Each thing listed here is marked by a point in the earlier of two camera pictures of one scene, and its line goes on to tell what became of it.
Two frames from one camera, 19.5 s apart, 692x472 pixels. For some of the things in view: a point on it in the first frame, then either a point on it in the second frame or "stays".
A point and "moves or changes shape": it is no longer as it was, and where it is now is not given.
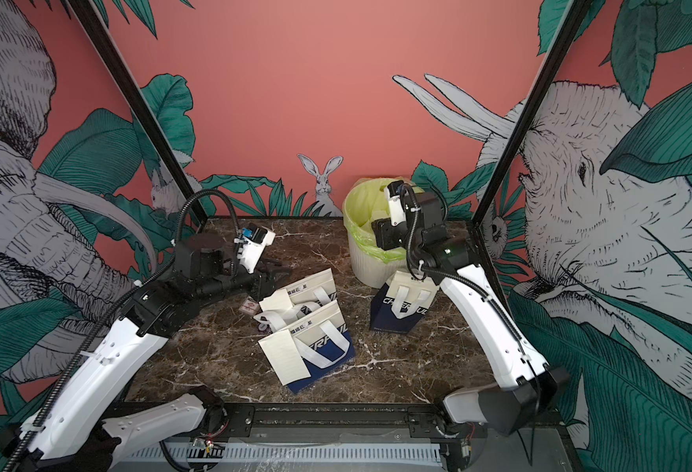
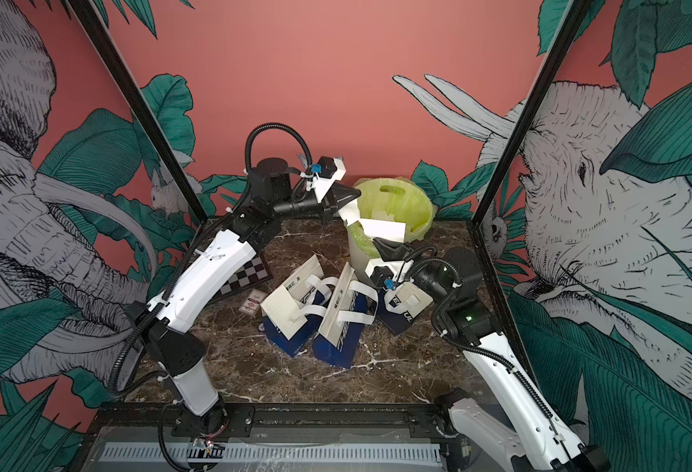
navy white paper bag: [297, 301] moves or changes shape
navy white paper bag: [324, 344] → [353, 305]
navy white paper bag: [398, 305] stays
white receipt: [284, 357] → [377, 229]
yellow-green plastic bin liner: [366, 203] stays
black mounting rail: [337, 421] stays
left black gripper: [264, 279] → [328, 206]
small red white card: [250, 307] stays
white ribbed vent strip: [409, 453] stays
